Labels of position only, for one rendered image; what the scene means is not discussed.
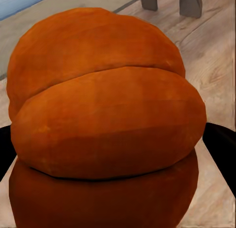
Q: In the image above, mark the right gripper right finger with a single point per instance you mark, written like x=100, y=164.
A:
x=221, y=143

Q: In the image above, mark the pumpkin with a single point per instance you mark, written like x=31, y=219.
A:
x=104, y=124

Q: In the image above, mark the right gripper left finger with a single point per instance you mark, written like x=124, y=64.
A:
x=7, y=151

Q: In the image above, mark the coffee table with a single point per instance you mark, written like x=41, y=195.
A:
x=14, y=27

